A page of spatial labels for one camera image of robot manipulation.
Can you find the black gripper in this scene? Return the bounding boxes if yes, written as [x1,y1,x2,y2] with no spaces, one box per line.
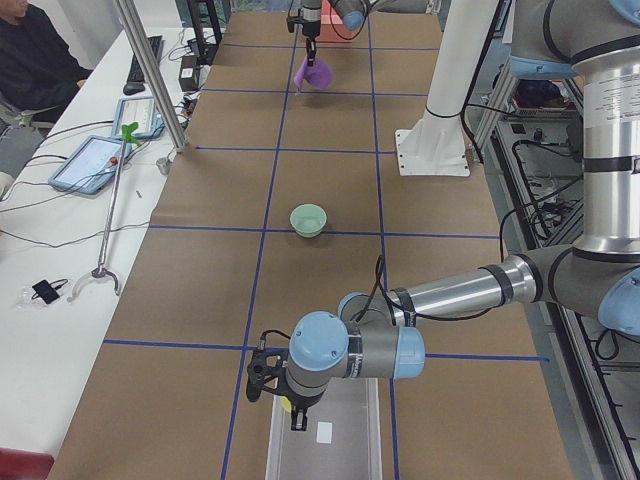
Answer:
[286,7,320,66]
[245,348,306,431]

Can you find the yellow plastic cup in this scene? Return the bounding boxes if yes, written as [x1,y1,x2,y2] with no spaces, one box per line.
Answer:
[280,396,292,413]

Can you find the purple microfiber cloth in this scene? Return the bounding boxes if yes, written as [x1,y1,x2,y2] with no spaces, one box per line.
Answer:
[293,57,334,93]

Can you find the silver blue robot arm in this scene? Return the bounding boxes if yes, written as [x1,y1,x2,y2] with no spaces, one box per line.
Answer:
[286,0,441,67]
[246,1,639,431]

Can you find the translucent plastic storage box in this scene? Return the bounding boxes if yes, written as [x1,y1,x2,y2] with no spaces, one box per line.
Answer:
[265,379,383,479]

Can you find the pink plastic tray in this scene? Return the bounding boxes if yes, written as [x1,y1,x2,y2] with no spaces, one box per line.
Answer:
[317,0,355,43]

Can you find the mint green bowl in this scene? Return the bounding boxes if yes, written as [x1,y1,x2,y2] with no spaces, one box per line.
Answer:
[289,204,328,238]

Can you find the black keyboard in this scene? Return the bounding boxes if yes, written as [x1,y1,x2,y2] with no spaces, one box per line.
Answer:
[127,34,165,84]

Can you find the reacher grabber tool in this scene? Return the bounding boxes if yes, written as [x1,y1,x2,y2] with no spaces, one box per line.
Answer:
[66,122,140,303]

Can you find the blue teach pendant tablet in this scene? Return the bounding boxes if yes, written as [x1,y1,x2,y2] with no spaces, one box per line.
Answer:
[48,135,132,195]

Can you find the person in black shirt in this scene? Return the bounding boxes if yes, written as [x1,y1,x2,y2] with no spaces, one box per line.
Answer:
[0,0,94,126]

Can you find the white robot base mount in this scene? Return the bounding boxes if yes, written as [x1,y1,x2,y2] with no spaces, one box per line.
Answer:
[395,0,500,177]

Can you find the aluminium frame post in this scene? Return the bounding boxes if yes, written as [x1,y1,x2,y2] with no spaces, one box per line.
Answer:
[114,0,187,153]

